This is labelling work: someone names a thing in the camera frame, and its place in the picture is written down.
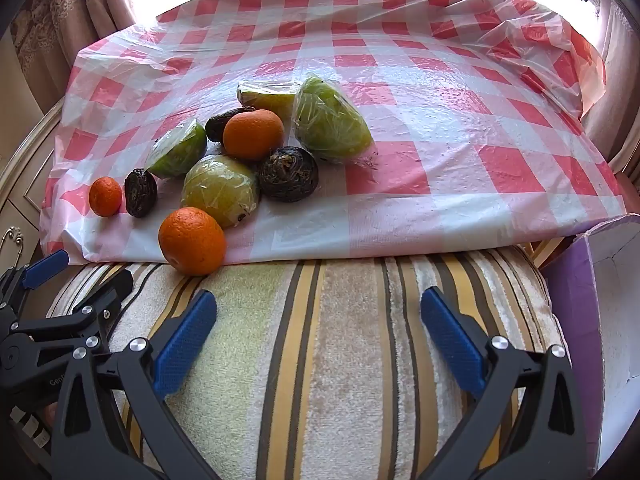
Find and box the large green apple half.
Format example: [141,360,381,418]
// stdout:
[292,74,374,165]

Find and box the large orange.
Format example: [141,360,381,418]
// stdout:
[158,207,227,277]

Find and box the small tangerine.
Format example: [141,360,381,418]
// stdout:
[89,177,123,218]

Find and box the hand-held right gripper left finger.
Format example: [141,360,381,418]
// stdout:
[50,289,218,480]

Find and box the striped towel blanket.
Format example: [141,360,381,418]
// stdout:
[45,245,573,480]

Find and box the dark round dried fruit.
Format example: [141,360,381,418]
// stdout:
[257,146,320,203]

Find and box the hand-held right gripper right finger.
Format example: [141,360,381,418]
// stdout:
[420,286,588,480]

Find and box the medium orange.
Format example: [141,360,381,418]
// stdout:
[222,109,285,162]

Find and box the wrapped pale fruit half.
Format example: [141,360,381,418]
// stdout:
[236,80,301,122]

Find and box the green apple wedge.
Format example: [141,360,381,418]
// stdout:
[145,118,208,179]

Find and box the wrapped yellow-green apple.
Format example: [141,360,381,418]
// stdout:
[181,154,261,230]

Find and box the dark wrinkled date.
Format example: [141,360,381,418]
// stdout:
[205,106,257,144]
[123,168,159,219]

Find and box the patterned brown curtain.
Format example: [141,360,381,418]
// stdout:
[10,0,138,111]
[582,0,640,181]

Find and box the red checked plastic tablecloth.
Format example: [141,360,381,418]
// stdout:
[40,0,628,266]

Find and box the cream wooden cabinet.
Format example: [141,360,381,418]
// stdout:
[0,35,68,281]

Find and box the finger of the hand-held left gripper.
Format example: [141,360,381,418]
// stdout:
[20,269,135,348]
[0,249,71,321]

